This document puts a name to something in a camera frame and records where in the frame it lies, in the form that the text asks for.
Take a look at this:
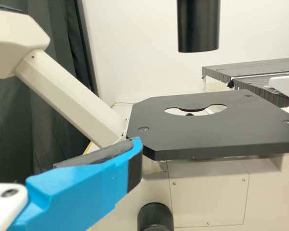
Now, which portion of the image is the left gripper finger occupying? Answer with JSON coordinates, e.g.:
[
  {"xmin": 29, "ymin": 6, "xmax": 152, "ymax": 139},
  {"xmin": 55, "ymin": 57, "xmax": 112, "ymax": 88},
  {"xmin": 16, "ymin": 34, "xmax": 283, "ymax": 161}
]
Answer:
[{"xmin": 8, "ymin": 136, "xmax": 144, "ymax": 231}]

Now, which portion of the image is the cream microscope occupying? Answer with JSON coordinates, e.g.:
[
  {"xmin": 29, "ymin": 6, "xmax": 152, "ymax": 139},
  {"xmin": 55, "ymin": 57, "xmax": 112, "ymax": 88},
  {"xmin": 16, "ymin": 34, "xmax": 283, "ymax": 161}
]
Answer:
[{"xmin": 0, "ymin": 0, "xmax": 289, "ymax": 231}]

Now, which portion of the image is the black platform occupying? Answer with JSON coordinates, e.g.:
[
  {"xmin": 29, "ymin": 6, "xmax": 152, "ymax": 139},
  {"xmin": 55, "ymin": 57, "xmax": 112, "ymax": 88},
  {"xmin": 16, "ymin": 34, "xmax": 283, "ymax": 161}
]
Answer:
[
  {"xmin": 201, "ymin": 57, "xmax": 289, "ymax": 84},
  {"xmin": 227, "ymin": 77, "xmax": 289, "ymax": 108}
]

